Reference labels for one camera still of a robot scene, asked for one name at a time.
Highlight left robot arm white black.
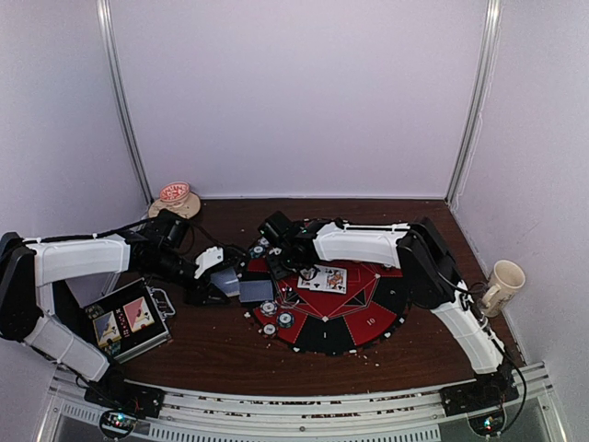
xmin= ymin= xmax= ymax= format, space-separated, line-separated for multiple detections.
xmin=1 ymin=210 xmax=246 ymax=411

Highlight cream ceramic mug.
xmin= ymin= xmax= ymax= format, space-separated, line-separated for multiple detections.
xmin=479 ymin=260 xmax=526 ymax=318

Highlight aluminium poker case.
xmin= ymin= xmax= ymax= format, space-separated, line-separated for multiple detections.
xmin=82 ymin=278 xmax=176 ymax=364

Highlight aluminium frame post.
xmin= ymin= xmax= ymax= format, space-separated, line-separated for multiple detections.
xmin=96 ymin=0 xmax=153 ymax=205
xmin=445 ymin=0 xmax=502 ymax=207

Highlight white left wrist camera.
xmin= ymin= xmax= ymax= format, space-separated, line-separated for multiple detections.
xmin=194 ymin=246 xmax=224 ymax=279

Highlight left aluminium frame post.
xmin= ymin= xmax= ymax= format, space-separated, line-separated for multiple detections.
xmin=96 ymin=0 xmax=153 ymax=205

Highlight red white patterned bowl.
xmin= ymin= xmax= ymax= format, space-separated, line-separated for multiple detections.
xmin=159 ymin=181 xmax=191 ymax=205

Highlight green fifty chips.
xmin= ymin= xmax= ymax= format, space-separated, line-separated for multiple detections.
xmin=276 ymin=311 xmax=295 ymax=329
xmin=249 ymin=245 xmax=267 ymax=259

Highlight king of diamonds card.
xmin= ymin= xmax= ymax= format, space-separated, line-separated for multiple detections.
xmin=297 ymin=271 xmax=315 ymax=288

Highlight round wooden plate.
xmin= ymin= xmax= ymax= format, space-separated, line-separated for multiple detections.
xmin=147 ymin=192 xmax=202 ymax=220

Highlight right aluminium frame post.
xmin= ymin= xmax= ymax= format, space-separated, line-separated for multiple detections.
xmin=445 ymin=0 xmax=502 ymax=207

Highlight dealt card sector three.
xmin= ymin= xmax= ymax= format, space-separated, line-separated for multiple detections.
xmin=238 ymin=280 xmax=274 ymax=304

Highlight blue playing card deck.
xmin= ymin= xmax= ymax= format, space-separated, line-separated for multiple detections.
xmin=211 ymin=268 xmax=240 ymax=297

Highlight round red black poker mat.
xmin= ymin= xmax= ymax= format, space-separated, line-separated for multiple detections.
xmin=239 ymin=235 xmax=410 ymax=355

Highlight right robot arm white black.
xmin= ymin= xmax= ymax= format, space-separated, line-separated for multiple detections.
xmin=259 ymin=212 xmax=528 ymax=415

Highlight clear acrylic dealer button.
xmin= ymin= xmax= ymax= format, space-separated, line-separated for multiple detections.
xmin=276 ymin=287 xmax=300 ymax=309

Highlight front aluminium rail base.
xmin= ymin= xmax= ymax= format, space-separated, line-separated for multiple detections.
xmin=36 ymin=377 xmax=572 ymax=442

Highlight king of spades card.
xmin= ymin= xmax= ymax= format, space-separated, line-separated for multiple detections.
xmin=325 ymin=267 xmax=347 ymax=294

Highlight brown hundred chip sector two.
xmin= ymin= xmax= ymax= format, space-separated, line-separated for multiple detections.
xmin=261 ymin=323 xmax=277 ymax=338

